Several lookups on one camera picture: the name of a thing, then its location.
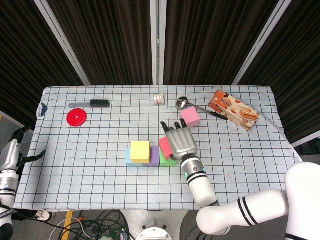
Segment floor cable bundle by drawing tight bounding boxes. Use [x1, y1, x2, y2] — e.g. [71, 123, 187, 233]
[47, 209, 133, 240]

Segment blue foam cube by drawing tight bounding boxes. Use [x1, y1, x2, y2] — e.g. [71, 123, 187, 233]
[125, 146, 145, 168]

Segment orange biscuit box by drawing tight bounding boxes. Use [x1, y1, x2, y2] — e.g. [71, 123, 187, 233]
[208, 89, 261, 132]

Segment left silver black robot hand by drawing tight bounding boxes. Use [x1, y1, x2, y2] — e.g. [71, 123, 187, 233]
[0, 126, 47, 173]

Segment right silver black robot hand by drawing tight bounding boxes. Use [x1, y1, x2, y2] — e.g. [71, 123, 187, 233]
[160, 118, 199, 161]

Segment red foam cube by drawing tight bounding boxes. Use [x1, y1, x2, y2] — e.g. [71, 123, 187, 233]
[158, 136, 174, 159]

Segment yellow foam cube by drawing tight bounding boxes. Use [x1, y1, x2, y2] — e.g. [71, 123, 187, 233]
[130, 140, 152, 164]

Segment green foam cube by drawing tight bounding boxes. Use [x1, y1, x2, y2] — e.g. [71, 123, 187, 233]
[159, 151, 179, 167]

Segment blue table clip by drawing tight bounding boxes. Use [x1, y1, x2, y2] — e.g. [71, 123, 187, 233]
[37, 102, 48, 118]

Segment pink foam cube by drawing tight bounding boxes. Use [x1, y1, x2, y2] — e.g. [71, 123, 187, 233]
[179, 106, 201, 129]

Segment purple foam cube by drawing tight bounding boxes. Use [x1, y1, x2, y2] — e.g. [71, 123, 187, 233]
[142, 146, 161, 167]

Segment black brush grey handle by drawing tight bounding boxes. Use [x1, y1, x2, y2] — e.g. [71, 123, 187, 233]
[68, 99, 111, 109]

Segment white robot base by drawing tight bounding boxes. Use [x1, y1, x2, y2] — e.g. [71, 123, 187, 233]
[119, 209, 188, 240]

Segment white black sneaker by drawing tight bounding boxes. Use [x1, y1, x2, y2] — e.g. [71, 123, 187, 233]
[32, 210, 56, 224]

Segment yellow floor tape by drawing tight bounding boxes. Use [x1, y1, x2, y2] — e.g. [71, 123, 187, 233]
[61, 210, 75, 240]

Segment white upright frame post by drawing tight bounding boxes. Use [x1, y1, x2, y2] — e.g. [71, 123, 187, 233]
[149, 0, 167, 85]

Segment metal ladle black handle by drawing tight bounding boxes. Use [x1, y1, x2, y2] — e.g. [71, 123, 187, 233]
[174, 96, 229, 121]

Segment red round plastic disc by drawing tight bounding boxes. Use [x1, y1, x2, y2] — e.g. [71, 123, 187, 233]
[66, 108, 88, 127]

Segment white black grid tablecloth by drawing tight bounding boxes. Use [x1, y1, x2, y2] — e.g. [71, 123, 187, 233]
[11, 85, 316, 212]

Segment white slanted frame post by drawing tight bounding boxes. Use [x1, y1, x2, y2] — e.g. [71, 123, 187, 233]
[33, 0, 91, 86]
[231, 0, 293, 86]

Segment white floor frame bar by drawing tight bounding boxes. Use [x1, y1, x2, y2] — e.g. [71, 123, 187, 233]
[291, 136, 320, 148]

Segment black pleated curtain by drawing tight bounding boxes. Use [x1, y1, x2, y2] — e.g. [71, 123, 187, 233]
[0, 0, 320, 145]

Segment small white jar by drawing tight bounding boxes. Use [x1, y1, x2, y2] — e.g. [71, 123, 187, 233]
[153, 92, 166, 105]

